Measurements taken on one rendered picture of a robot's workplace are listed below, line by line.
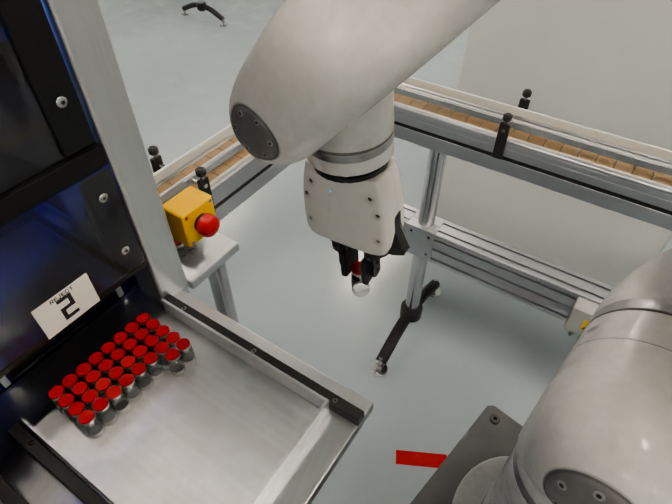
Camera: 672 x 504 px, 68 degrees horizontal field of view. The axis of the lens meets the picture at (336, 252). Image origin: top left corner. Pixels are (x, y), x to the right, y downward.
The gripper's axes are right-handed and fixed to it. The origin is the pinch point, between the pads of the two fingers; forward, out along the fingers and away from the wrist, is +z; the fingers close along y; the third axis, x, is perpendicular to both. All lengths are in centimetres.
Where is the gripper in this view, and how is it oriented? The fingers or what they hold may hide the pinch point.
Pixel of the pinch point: (359, 261)
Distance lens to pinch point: 59.5
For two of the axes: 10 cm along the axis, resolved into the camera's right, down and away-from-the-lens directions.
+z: 0.9, 6.8, 7.3
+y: 8.5, 3.3, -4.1
